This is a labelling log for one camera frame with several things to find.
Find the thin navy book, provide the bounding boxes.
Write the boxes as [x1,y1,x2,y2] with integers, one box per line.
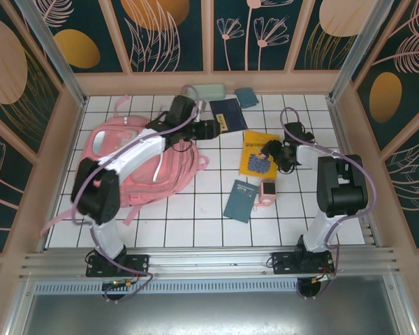
[209,98,248,133]

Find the yellow book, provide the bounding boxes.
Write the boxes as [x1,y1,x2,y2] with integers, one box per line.
[239,130,280,179]

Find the mint green pencil case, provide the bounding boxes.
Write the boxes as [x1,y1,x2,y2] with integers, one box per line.
[181,83,226,103]

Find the pink pencil sharpener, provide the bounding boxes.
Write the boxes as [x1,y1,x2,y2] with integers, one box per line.
[253,179,277,212]

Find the pink backpack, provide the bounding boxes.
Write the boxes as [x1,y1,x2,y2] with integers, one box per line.
[41,96,210,238]

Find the small teal pouch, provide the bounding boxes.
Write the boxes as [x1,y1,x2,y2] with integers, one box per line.
[235,87,260,108]

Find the teal notebook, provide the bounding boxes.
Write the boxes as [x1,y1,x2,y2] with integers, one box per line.
[223,179,260,224]

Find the small circuit board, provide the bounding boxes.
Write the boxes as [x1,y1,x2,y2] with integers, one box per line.
[310,272,337,284]
[102,278,133,291]

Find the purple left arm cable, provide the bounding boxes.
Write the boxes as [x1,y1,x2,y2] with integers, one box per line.
[71,84,158,303]

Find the aluminium side rail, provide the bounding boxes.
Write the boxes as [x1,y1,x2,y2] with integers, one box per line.
[326,97,383,249]

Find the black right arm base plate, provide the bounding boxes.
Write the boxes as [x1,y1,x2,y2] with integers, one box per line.
[271,251,336,280]

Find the aluminium frame post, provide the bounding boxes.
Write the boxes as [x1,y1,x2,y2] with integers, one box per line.
[328,0,396,102]
[13,0,89,106]

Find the aluminium mounting rail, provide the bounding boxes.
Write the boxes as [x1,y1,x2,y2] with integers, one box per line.
[19,246,402,280]

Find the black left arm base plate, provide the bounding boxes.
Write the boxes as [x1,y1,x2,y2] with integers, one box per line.
[86,253,150,278]

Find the slotted grey cable tray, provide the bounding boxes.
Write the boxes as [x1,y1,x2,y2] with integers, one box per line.
[33,281,301,296]

